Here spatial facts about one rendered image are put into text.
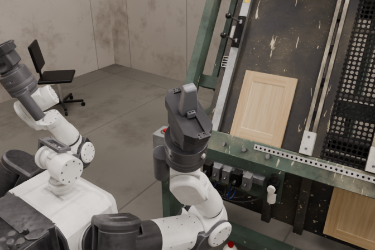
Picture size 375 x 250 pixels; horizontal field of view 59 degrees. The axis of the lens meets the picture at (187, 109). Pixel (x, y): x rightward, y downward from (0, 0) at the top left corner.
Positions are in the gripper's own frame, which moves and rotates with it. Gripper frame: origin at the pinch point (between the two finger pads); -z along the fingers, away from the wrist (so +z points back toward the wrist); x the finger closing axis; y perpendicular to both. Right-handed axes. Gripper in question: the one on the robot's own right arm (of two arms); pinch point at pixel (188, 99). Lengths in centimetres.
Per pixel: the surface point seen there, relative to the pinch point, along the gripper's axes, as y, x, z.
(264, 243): 67, 10, 179
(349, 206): 112, 2, 144
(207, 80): 64, 102, 113
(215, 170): 44, 47, 129
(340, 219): 109, -1, 155
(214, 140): 51, 64, 125
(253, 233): 64, 19, 182
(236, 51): 80, 99, 91
